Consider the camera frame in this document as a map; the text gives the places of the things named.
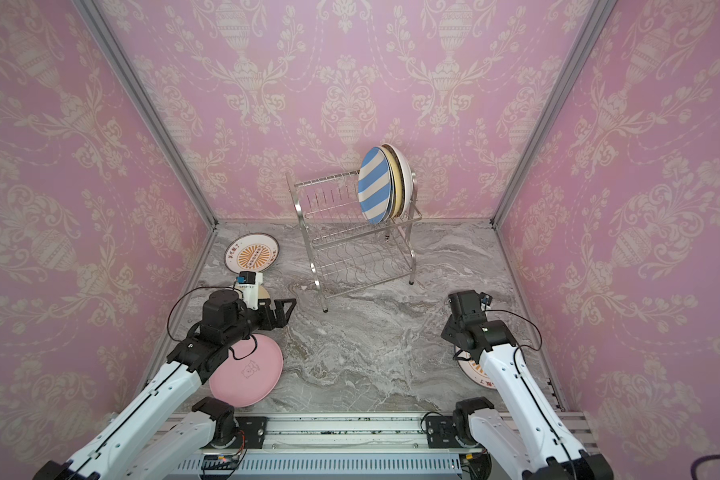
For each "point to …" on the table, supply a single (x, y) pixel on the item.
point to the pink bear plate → (249, 380)
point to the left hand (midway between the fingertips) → (285, 303)
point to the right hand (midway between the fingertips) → (462, 331)
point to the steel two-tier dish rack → (348, 251)
